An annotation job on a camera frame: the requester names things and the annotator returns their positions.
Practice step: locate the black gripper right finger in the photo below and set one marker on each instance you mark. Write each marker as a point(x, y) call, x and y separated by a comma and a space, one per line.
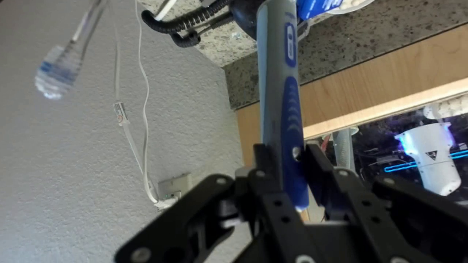
point(397, 218)

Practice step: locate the white wall power outlet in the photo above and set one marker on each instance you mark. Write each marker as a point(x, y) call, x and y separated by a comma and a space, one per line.
point(175, 187)

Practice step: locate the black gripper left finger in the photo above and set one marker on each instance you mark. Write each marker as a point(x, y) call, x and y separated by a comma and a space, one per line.
point(209, 215)

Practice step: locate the blue grey electric toothbrush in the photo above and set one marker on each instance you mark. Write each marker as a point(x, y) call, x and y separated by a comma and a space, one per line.
point(282, 122)

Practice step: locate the white blue toothpaste box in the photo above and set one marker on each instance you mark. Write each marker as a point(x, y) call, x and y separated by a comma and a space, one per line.
point(309, 9)

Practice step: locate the wood framed mirror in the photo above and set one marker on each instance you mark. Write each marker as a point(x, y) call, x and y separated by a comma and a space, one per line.
point(422, 74)

